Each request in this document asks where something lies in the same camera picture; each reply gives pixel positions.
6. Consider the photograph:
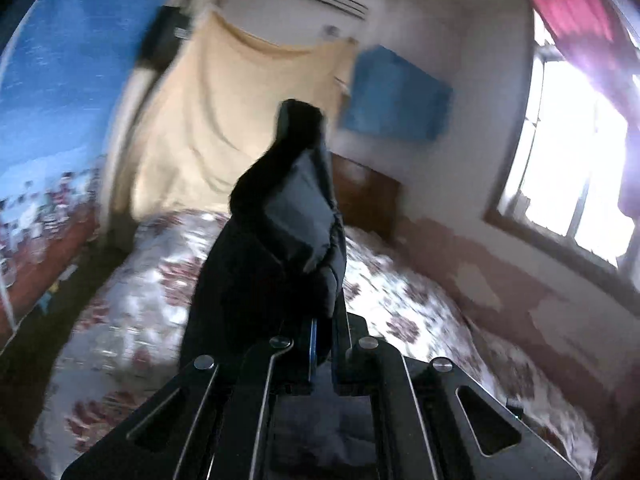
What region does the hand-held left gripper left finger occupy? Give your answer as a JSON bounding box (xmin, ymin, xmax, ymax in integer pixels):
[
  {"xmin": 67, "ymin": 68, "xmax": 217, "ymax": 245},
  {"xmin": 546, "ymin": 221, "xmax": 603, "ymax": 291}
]
[{"xmin": 60, "ymin": 316, "xmax": 323, "ymax": 480}]

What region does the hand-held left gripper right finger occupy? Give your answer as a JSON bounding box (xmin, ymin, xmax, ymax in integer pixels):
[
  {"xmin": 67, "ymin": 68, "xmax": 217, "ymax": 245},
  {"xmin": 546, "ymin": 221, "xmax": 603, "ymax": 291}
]
[{"xmin": 327, "ymin": 310, "xmax": 583, "ymax": 480}]

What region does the dark padded jacket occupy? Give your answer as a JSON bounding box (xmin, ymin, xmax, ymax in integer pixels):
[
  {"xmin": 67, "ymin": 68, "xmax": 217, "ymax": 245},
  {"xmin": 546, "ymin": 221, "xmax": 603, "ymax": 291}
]
[{"xmin": 179, "ymin": 99, "xmax": 348, "ymax": 376}]

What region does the floral bedspread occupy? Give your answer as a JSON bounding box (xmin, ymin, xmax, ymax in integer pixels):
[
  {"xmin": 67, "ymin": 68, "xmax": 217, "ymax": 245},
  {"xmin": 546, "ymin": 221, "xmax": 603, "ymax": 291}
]
[{"xmin": 30, "ymin": 209, "xmax": 601, "ymax": 480}]

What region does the wooden headboard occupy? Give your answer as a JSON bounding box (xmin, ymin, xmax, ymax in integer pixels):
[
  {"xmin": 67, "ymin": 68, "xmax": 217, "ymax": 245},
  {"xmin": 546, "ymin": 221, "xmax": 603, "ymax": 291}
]
[{"xmin": 330, "ymin": 152, "xmax": 404, "ymax": 242}]

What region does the beige hanging sheet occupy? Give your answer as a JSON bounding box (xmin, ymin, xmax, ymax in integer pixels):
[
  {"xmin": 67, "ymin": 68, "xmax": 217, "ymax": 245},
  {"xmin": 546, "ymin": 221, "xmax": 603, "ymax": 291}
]
[{"xmin": 107, "ymin": 10, "xmax": 358, "ymax": 221}]

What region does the barred window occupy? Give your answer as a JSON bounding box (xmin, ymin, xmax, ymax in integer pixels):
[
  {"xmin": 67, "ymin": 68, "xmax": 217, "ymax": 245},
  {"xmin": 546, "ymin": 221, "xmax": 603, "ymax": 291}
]
[{"xmin": 482, "ymin": 10, "xmax": 640, "ymax": 283}]

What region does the blue printed fabric wardrobe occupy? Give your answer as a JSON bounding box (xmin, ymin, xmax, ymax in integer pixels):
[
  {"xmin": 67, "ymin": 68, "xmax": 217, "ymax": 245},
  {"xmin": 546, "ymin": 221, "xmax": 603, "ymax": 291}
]
[{"xmin": 0, "ymin": 0, "xmax": 187, "ymax": 343}]

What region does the black hanging bag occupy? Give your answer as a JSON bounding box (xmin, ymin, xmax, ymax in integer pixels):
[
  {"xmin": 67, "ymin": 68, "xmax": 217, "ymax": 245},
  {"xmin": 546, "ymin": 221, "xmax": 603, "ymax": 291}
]
[{"xmin": 137, "ymin": 4, "xmax": 195, "ymax": 70}]

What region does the red curtain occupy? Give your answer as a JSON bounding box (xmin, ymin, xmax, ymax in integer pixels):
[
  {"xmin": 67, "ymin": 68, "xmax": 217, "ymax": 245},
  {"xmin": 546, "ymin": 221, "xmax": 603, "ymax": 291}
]
[{"xmin": 522, "ymin": 0, "xmax": 640, "ymax": 91}]

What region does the blue wall cloth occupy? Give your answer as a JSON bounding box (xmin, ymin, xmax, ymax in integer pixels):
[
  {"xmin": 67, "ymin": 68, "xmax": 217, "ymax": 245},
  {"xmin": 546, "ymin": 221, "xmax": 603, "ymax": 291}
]
[{"xmin": 340, "ymin": 45, "xmax": 454, "ymax": 143}]

